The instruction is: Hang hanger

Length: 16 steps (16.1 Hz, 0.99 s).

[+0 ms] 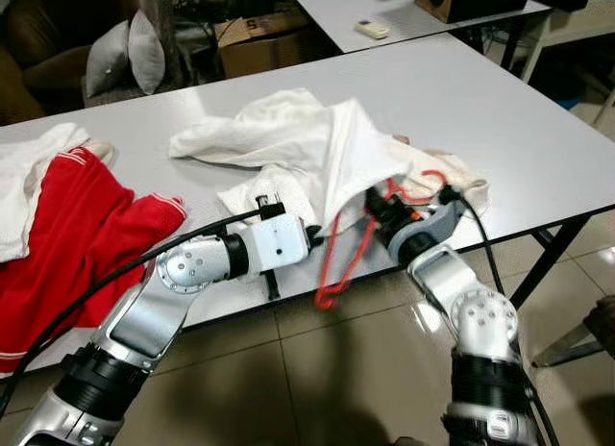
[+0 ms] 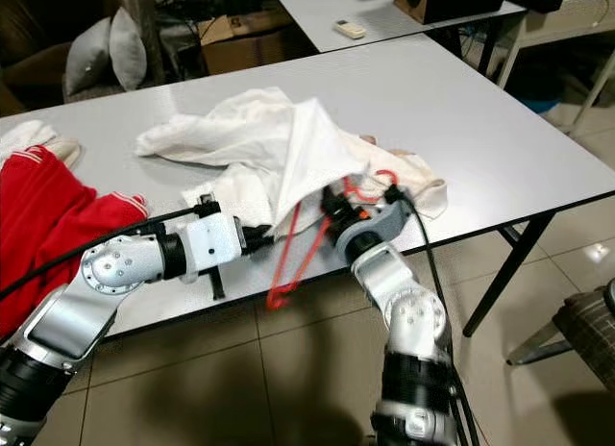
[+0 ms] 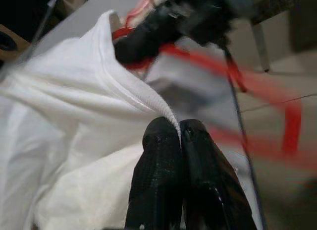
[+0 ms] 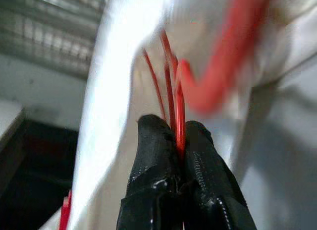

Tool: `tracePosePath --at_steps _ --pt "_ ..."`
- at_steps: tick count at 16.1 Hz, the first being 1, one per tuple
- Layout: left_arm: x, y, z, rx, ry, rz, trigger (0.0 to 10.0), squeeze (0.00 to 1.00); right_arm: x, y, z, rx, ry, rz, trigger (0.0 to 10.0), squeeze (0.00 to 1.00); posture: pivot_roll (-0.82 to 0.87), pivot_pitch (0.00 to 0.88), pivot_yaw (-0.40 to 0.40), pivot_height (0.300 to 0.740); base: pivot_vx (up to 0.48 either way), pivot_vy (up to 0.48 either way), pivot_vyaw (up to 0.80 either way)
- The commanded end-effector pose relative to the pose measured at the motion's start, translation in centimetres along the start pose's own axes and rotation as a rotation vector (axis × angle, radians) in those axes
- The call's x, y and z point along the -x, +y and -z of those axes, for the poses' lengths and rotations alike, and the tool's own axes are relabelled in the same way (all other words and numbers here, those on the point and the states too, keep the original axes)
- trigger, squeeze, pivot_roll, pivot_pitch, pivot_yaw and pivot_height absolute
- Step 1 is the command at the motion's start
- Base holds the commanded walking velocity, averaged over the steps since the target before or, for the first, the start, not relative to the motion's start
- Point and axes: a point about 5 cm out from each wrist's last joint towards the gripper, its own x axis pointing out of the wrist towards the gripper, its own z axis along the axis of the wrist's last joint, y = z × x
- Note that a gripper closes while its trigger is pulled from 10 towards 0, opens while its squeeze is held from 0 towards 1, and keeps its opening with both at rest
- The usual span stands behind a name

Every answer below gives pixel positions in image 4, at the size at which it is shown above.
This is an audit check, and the red heart-shaped plastic hanger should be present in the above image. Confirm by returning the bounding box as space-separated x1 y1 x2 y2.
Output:
58 0 279 230

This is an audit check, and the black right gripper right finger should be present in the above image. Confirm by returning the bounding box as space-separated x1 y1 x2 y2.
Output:
184 119 258 230

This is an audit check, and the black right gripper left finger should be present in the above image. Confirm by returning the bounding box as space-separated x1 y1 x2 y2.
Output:
118 114 184 230

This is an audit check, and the white t-shirt black print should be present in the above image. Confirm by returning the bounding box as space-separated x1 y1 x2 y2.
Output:
71 0 317 230

